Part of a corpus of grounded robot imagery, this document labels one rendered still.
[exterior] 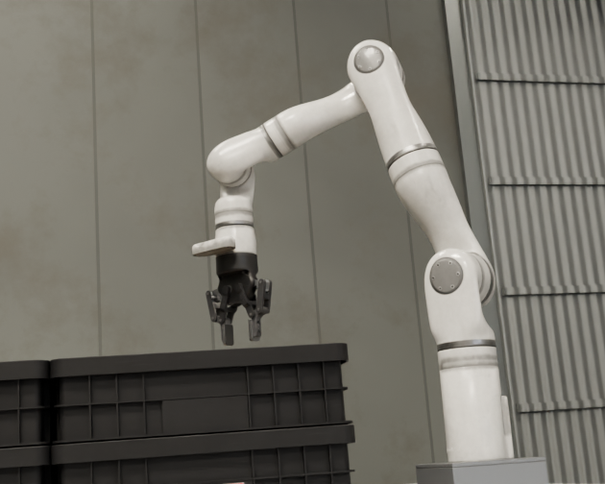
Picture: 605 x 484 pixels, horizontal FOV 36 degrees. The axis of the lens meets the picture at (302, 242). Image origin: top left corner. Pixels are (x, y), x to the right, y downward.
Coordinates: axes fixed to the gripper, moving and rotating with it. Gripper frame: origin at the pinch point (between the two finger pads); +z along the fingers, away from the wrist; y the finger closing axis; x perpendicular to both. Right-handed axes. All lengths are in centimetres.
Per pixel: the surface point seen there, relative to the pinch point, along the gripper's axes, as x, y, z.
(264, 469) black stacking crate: 28.4, -26.1, 23.2
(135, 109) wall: -109, 135, -111
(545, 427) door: -222, 37, 17
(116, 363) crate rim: 42.3, -13.7, 8.3
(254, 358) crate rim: 29.6, -26.5, 8.7
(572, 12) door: -252, 12, -158
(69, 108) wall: -91, 151, -111
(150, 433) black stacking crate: 38.7, -15.7, 17.6
